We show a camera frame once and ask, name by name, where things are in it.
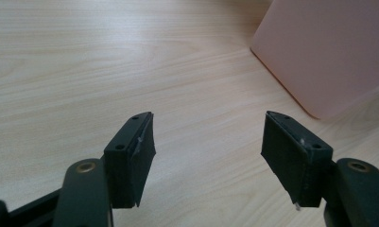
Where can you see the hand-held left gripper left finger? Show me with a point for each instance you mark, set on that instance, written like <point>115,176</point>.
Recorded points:
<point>127,164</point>

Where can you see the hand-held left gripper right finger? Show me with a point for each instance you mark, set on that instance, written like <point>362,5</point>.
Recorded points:
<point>291,164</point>

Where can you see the pink plastic container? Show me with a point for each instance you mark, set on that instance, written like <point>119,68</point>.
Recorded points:
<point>329,53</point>

